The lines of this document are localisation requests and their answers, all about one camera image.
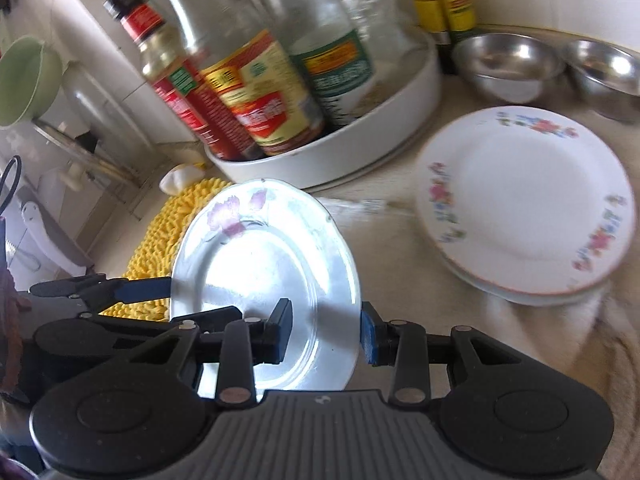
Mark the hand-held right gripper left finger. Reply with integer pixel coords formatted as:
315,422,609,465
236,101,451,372
120,298,294,406

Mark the white garlic bulb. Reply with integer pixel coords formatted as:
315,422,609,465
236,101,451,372
160,162,208,195

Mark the stainless steel bowl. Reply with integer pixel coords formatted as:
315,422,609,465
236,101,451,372
562,39,640,123
451,33,566,102

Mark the green bowl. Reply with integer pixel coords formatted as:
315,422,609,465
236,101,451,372
0,35,64,127

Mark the yellow chenille mat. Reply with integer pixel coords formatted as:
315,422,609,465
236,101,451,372
122,176,236,322

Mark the red cap sauce bottle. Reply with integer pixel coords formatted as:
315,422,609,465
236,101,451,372
103,0,256,161

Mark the small plate with purple flower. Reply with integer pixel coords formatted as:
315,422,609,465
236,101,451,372
169,178,362,392

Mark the clear bottle green label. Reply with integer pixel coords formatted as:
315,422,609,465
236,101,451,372
250,0,377,128

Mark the yellow cap sauce bottle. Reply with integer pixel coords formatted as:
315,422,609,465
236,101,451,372
137,0,326,157

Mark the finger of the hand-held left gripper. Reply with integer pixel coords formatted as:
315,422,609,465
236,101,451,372
28,273,172,314

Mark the yellow label oil bottle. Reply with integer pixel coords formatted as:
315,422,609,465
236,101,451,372
402,0,453,46
440,0,478,43

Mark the clear plastic bottle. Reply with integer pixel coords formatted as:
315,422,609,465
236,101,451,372
345,0,421,51

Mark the white towel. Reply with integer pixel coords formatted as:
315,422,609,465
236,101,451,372
475,280,640,480

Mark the black cable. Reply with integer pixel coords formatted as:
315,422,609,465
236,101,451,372
0,156,23,213

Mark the white round tray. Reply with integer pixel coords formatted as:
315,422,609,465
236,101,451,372
202,30,442,191

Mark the white floral rim plate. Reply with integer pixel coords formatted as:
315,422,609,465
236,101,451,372
440,255,617,307
415,106,633,297

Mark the glass pot lid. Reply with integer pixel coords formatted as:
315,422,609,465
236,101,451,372
30,117,146,186

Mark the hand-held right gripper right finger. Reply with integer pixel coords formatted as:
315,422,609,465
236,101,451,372
360,301,542,405

